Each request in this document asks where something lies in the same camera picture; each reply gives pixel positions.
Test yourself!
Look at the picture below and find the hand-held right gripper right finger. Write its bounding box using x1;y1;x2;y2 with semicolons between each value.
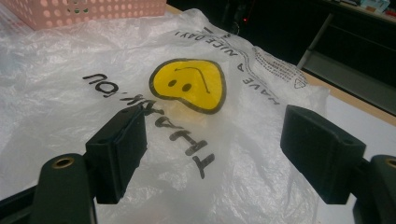
279;104;367;205

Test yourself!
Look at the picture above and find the pink perforated plastic basket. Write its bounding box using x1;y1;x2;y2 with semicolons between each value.
0;0;168;32

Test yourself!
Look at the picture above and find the clear smiley-print plastic bag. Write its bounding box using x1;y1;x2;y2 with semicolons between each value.
0;7;332;224

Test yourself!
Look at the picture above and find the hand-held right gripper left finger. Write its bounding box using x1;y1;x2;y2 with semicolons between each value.
85;104;149;205

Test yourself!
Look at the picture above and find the grey metal desk frame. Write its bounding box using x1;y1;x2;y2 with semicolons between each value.
296;0;396;117

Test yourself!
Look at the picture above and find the white table mat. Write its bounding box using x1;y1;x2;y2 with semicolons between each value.
315;93;396;224

